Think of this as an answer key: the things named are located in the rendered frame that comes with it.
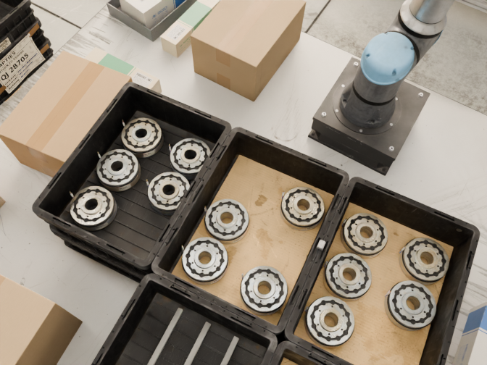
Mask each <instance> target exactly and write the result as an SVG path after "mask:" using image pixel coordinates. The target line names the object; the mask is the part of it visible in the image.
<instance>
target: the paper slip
mask: <svg viewBox="0 0 487 365"><path fill-rule="evenodd" d="M39 28H40V27H39V25H38V23H37V24H36V25H35V26H34V27H33V28H32V30H31V31H30V32H29V33H28V34H27V35H26V36H25V37H24V38H23V39H22V40H21V41H20V42H19V43H18V44H17V45H16V46H15V47H14V48H13V49H12V50H11V51H10V52H9V53H8V54H7V55H6V56H5V57H4V58H3V59H2V60H0V83H1V84H2V87H1V88H0V95H1V94H2V92H3V91H4V90H6V91H7V92H8V93H9V94H10V93H11V92H12V91H13V90H14V89H15V88H16V87H17V86H18V85H19V84H20V83H21V82H22V80H23V79H24V78H25V77H26V76H27V75H28V74H29V73H30V72H31V71H32V70H33V69H34V68H35V67H37V66H38V65H39V64H40V63H42V62H43V61H44V60H45V58H44V57H43V55H42V54H43V53H44V52H45V51H46V50H47V49H48V48H49V45H48V44H46V45H45V46H44V47H43V48H42V49H41V50H40V51H39V50H38V48H37V47H36V45H35V44H34V42H33V39H32V38H31V36H32V35H33V34H34V33H35V32H36V31H37V29H39Z"/></svg>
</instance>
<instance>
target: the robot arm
mask: <svg viewBox="0 0 487 365"><path fill-rule="evenodd" d="M454 2H455V0H406V1H405V2H404V3H403V4H402V6H401V8H400V10H399V12H398V14H397V16H396V17H395V19H394V21H393V22H392V23H391V25H390V26H389V27H388V29H387V30H386V31H385V32H384V33H381V34H379V35H377V36H375V37H374V38H373V39H372V40H371V41H370V42H369V43H368V44H367V46H366V47H365V50H364V51H363V53H362V57H361V61H360V63H359V66H358V69H357V73H356V75H355V77H354V79H353V80H352V81H351V82H350V84H348V85H347V86H346V87H345V88H344V90H343V92H342V94H341V97H340V101H339V104H340V108H341V111H342V113H343V115H344V116H345V118H347V120H348V121H350V122H351V123H353V124H355V125H357V126H359V127H364V128H376V127H380V126H382V125H384V124H386V123H387V122H388V121H389V120H390V119H391V117H392V115H393V114H394V111H395V108H396V94H397V92H398V90H399V88H400V86H401V84H402V83H403V81H404V79H405V78H406V77H407V76H408V74H409V73H410V72H411V71H412V70H413V69H414V67H415V66H416V65H417V63H418V62H419V61H420V60H421V59H422V58H423V57H424V55H425V54H426V53H427V52H428V50H429V49H430V48H431V46H433V45H434V44H435V43H436V41H437V40H438V39H439V38H440V36H441V34H442V32H443V29H444V28H445V26H446V23H447V16H446V13H447V12H448V11H449V9H450V7H451V6H452V4H453V3H454Z"/></svg>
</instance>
